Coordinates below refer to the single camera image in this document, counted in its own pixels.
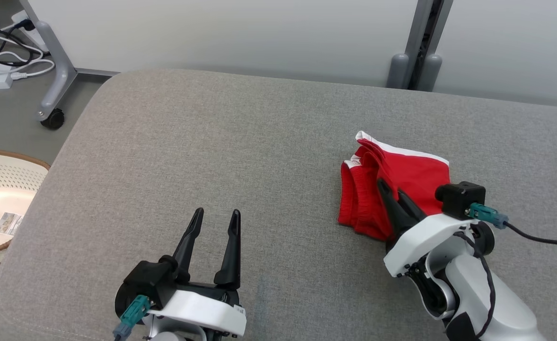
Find grey metal partition post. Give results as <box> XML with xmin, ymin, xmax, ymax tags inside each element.
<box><xmin>403</xmin><ymin>0</ymin><xmax>455</xmax><ymax>91</ymax></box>

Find black right cable teal plug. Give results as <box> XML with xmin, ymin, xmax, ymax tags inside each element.
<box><xmin>465</xmin><ymin>202</ymin><xmax>557</xmax><ymax>248</ymax></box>

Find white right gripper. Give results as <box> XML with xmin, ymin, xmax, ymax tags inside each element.
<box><xmin>376</xmin><ymin>178</ymin><xmax>471</xmax><ymax>278</ymax></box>

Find white power strip with plugs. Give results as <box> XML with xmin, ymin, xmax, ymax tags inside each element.
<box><xmin>10</xmin><ymin>9</ymin><xmax>50</xmax><ymax>54</ymax></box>

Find black floor cable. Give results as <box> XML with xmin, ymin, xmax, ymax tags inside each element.
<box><xmin>0</xmin><ymin>18</ymin><xmax>45</xmax><ymax>68</ymax></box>

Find grey cylindrical post bumper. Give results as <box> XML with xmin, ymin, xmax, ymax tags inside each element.
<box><xmin>417</xmin><ymin>53</ymin><xmax>443</xmax><ymax>92</ymax></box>
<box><xmin>386</xmin><ymin>53</ymin><xmax>410</xmax><ymax>90</ymax></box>

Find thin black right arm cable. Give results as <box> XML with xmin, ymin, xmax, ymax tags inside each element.
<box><xmin>452</xmin><ymin>231</ymin><xmax>497</xmax><ymax>340</ymax></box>

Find paper label in basket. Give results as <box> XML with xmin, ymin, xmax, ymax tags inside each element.
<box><xmin>0</xmin><ymin>212</ymin><xmax>24</xmax><ymax>236</ymax></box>

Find red white-striped shorts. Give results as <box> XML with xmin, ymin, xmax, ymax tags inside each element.
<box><xmin>337</xmin><ymin>130</ymin><xmax>451</xmax><ymax>242</ymax></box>

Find white floor cable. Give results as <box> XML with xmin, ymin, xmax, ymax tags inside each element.
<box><xmin>0</xmin><ymin>18</ymin><xmax>56</xmax><ymax>81</ymax></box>

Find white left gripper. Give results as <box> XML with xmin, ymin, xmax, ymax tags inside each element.
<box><xmin>146</xmin><ymin>207</ymin><xmax>248</xmax><ymax>339</ymax></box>

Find white perforated laundry basket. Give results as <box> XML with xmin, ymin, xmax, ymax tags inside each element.
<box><xmin>0</xmin><ymin>147</ymin><xmax>52</xmax><ymax>264</ymax></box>

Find grey table leg with caster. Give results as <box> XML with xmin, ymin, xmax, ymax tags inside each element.
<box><xmin>19</xmin><ymin>0</ymin><xmax>79</xmax><ymax>131</ymax></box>

